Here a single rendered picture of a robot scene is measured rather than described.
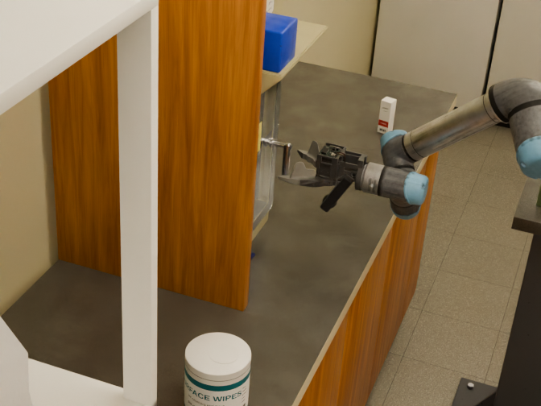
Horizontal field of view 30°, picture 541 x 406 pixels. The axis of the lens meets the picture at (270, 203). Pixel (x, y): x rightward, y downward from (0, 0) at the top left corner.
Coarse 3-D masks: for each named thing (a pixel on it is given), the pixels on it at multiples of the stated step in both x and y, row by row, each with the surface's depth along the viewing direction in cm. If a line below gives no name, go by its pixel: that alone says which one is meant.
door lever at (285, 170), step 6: (270, 144) 250; (276, 144) 250; (282, 144) 250; (288, 144) 249; (288, 150) 250; (288, 156) 251; (288, 162) 252; (282, 168) 253; (288, 168) 253; (282, 174) 254
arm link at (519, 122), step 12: (516, 108) 227; (528, 108) 225; (540, 108) 225; (516, 120) 227; (528, 120) 225; (540, 120) 224; (516, 132) 227; (528, 132) 224; (540, 132) 223; (516, 144) 227; (528, 144) 223; (540, 144) 222; (516, 156) 227; (528, 156) 223; (540, 156) 222; (528, 168) 225; (540, 168) 226
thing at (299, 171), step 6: (300, 162) 244; (294, 168) 244; (300, 168) 245; (306, 168) 245; (294, 174) 245; (300, 174) 245; (306, 174) 246; (312, 174) 246; (288, 180) 246; (294, 180) 245
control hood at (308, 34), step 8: (304, 24) 236; (312, 24) 237; (304, 32) 232; (312, 32) 232; (320, 32) 233; (296, 40) 228; (304, 40) 228; (312, 40) 228; (296, 48) 224; (304, 48) 224; (296, 56) 220; (288, 64) 216; (264, 72) 212; (272, 72) 212; (280, 72) 212; (264, 80) 213; (272, 80) 212; (280, 80) 212; (264, 88) 214
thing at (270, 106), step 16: (272, 96) 243; (272, 112) 246; (272, 128) 249; (272, 160) 256; (256, 176) 246; (272, 176) 259; (256, 192) 249; (272, 192) 262; (256, 208) 252; (256, 224) 256
